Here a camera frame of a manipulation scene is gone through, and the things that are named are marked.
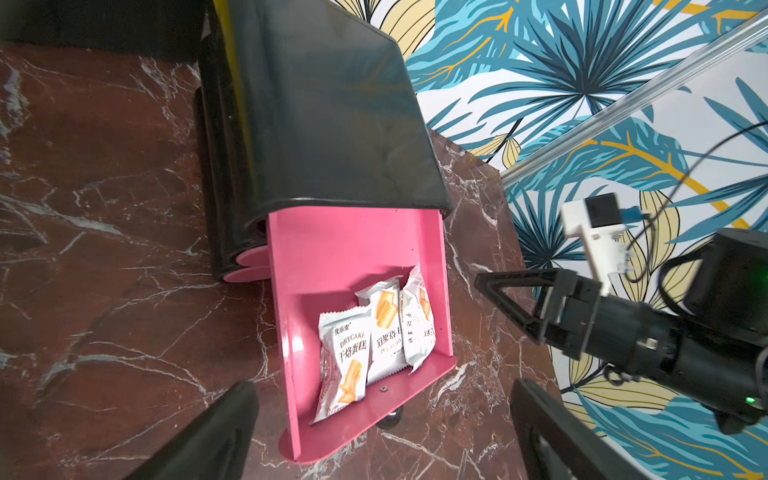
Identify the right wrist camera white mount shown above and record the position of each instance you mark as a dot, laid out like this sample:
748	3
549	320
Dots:
600	224

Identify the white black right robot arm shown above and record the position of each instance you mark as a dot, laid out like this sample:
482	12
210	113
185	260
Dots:
712	347

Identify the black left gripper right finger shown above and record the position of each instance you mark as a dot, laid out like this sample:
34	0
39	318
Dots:
556	445

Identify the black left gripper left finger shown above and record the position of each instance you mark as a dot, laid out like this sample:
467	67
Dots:
213	446

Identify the pink top drawer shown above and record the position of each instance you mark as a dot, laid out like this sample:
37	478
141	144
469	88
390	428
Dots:
320	257

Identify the black drawer cabinet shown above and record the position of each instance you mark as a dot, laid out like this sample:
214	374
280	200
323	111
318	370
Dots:
302	103

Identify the aluminium right corner post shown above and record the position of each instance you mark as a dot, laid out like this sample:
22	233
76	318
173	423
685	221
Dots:
747	35

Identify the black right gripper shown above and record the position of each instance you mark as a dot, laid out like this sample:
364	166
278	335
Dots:
567	311

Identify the white cookie packet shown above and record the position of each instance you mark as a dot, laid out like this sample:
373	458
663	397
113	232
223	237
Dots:
345	350
387	354
417	320

